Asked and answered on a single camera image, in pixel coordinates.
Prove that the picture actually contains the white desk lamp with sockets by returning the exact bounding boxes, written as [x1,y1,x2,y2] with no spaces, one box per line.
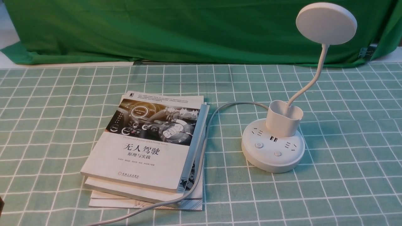
[241,2,357,173]

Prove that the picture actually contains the middle white book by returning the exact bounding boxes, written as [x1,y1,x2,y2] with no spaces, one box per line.
[84,102,210,204]

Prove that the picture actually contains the top white self-driving book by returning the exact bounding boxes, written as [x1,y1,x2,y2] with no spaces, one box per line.
[80,91,204,193]

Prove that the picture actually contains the bottom white book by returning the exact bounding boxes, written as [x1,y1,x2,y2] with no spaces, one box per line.
[89,173,204,211]

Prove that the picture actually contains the green backdrop cloth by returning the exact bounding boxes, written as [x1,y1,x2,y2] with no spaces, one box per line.
[0,0,402,68]

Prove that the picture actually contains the green checkered tablecloth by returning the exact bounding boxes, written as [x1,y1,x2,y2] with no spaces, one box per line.
[0,63,402,226]

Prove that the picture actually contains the metal binder clip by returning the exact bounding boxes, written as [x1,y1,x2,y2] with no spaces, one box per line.
[358,43,378,61]

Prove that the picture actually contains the dark object at left edge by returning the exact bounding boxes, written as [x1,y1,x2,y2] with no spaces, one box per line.
[0,197,5,216]

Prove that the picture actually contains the grey lamp power cable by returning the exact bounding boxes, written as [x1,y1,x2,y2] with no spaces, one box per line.
[84,101,270,226]

